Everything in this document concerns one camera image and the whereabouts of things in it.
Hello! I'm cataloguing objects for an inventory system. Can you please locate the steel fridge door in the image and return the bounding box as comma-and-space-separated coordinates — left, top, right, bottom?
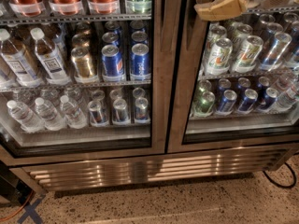
0, 0, 177, 168
167, 0, 299, 154

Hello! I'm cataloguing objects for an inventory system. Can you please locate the steel fridge base grille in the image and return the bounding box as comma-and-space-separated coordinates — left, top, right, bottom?
11, 142, 299, 194

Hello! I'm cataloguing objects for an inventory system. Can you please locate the white 7Up can left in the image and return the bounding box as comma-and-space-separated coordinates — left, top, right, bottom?
205, 37, 233, 76

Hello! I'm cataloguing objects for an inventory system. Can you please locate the white 7up can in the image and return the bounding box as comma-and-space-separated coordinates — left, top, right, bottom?
231, 35, 263, 73
205, 37, 233, 76

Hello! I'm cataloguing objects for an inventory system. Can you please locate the white 7Up can right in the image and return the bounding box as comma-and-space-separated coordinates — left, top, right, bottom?
231, 35, 263, 73

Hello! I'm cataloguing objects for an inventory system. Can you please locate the silver blue can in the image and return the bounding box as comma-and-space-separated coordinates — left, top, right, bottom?
259, 32, 292, 71

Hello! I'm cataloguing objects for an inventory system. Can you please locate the blue can bottom left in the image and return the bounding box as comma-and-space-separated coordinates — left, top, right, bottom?
216, 90, 237, 115

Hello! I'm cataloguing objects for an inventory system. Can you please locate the green can bottom shelf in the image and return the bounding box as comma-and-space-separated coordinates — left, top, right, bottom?
193, 91, 215, 117

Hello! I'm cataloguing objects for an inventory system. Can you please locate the blue can bottom right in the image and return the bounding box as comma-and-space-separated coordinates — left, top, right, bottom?
236, 89, 258, 113

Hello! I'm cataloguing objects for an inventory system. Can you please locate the front blue Pepsi can right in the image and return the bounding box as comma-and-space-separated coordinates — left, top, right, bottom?
130, 43, 151, 80

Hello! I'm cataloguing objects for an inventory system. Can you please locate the blue pepsi can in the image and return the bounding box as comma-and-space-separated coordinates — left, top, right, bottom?
130, 43, 151, 80
101, 45, 125, 82

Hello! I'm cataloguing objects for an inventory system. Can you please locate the front blue Pepsi can left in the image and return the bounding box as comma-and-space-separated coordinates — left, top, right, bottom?
101, 45, 125, 82

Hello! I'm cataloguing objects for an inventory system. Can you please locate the small silver can right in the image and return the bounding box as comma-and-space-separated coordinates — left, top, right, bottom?
135, 97, 150, 123

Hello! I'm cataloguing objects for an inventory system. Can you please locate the small silver can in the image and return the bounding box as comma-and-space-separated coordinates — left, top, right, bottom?
112, 98, 130, 124
88, 100, 108, 127
135, 97, 150, 123

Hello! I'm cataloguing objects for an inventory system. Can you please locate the small silver can middle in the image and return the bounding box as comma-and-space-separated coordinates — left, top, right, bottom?
112, 98, 130, 124

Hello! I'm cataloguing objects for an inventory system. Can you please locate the front gold can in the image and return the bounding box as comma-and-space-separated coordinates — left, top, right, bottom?
71, 47, 99, 84

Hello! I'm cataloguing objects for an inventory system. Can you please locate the small silver can left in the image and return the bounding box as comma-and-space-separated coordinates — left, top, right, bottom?
88, 100, 108, 127

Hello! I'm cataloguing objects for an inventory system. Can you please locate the tea bottle white cap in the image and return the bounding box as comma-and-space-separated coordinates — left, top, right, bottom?
30, 27, 71, 85

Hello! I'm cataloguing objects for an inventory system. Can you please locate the water bottle right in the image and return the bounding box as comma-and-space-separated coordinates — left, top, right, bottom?
60, 95, 87, 129

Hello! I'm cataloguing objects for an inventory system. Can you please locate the water bottle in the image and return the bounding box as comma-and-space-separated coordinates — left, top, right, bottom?
7, 100, 44, 133
60, 95, 87, 129
35, 98, 66, 131

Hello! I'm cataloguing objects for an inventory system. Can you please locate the water bottle middle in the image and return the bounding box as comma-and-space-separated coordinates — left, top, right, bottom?
35, 98, 66, 131

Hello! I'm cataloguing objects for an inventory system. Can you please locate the tea bottle far left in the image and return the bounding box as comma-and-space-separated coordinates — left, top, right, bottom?
0, 29, 42, 88

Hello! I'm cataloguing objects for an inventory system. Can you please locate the water bottle left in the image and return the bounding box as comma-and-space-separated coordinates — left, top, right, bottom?
7, 100, 44, 133

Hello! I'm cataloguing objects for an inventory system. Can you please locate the blue tape cross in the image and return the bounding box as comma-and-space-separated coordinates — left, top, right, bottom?
17, 195, 45, 224

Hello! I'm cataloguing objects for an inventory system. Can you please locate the black power cable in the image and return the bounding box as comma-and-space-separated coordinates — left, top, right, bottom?
262, 161, 298, 190

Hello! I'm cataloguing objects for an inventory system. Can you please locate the orange cable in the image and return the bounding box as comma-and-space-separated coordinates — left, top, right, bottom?
0, 189, 35, 222

